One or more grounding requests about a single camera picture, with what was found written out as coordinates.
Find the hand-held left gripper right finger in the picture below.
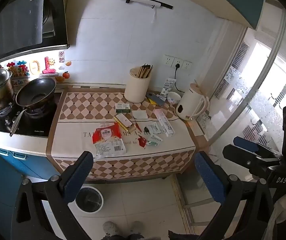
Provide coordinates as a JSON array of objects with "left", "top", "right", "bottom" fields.
[{"left": 194, "top": 152, "right": 276, "bottom": 240}]

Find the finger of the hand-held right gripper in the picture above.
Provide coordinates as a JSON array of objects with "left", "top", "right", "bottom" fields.
[
  {"left": 233, "top": 136, "right": 283, "bottom": 158},
  {"left": 222, "top": 144, "right": 282, "bottom": 178}
]

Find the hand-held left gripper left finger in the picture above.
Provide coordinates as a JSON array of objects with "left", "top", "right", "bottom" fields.
[{"left": 10, "top": 151, "right": 95, "bottom": 240}]

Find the white rimmed trash bin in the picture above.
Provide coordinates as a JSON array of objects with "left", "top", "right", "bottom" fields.
[{"left": 75, "top": 185, "right": 104, "bottom": 212}]

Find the white paper napkin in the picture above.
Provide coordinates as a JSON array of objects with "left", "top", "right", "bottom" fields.
[{"left": 132, "top": 110, "right": 148, "bottom": 120}]

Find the person's right forearm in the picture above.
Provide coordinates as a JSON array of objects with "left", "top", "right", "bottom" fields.
[{"left": 268, "top": 190, "right": 286, "bottom": 240}]

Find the checkered brown table cloth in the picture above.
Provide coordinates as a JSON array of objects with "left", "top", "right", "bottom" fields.
[{"left": 45, "top": 87, "right": 197, "bottom": 180}]

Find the sliding glass door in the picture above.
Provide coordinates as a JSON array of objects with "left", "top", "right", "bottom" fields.
[{"left": 208, "top": 12, "right": 286, "bottom": 155}]

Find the black gas stove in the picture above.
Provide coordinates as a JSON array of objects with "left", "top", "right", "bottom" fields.
[{"left": 0, "top": 92, "right": 63, "bottom": 138}]

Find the white electric kettle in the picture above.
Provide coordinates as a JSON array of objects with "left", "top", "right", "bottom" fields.
[{"left": 175, "top": 82, "right": 209, "bottom": 121}]

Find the yellow and red box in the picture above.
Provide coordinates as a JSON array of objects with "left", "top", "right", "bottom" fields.
[{"left": 114, "top": 113, "right": 136, "bottom": 130}]

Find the long white box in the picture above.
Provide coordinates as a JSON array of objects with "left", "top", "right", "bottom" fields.
[{"left": 155, "top": 109, "right": 175, "bottom": 137}]

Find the green and white box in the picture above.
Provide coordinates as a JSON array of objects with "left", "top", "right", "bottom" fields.
[{"left": 115, "top": 103, "right": 131, "bottom": 113}]

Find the dotted white bowl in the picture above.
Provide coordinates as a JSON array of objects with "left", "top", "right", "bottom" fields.
[{"left": 167, "top": 91, "right": 182, "bottom": 105}]

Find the black wok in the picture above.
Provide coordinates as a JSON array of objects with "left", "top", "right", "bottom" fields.
[{"left": 9, "top": 77, "right": 57, "bottom": 137}]

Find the grey yellow flat tool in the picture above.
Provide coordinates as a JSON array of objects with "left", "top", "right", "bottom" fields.
[{"left": 146, "top": 92, "right": 166, "bottom": 106}]

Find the white barcode carton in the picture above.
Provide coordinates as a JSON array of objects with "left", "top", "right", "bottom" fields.
[{"left": 161, "top": 78, "right": 176, "bottom": 97}]

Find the cream chopstick holder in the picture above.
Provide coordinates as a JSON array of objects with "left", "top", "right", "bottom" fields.
[{"left": 124, "top": 67, "right": 151, "bottom": 103}]

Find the steel cooking pot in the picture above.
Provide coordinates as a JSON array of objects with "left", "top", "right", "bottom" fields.
[{"left": 0, "top": 85, "right": 15, "bottom": 113}]

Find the bundle of chopsticks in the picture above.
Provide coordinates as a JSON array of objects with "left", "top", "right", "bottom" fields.
[{"left": 135, "top": 64, "right": 153, "bottom": 79}]

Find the black range hood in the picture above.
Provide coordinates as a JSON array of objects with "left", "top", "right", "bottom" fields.
[{"left": 0, "top": 0, "right": 71, "bottom": 64}]

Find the black power cable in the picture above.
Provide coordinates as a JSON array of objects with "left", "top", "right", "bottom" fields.
[{"left": 174, "top": 64, "right": 186, "bottom": 93}]

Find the red plush wall ornament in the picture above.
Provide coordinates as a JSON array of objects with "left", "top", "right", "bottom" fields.
[{"left": 42, "top": 56, "right": 58, "bottom": 75}]

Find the yellow oval wall ornament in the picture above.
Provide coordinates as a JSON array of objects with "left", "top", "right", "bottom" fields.
[{"left": 29, "top": 60, "right": 41, "bottom": 75}]

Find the colourful letter wall ornament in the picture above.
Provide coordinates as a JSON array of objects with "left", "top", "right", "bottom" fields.
[{"left": 7, "top": 60, "right": 30, "bottom": 78}]

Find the teal wall cabinet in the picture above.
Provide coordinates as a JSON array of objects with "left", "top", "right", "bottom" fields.
[{"left": 199, "top": 0, "right": 267, "bottom": 30}]

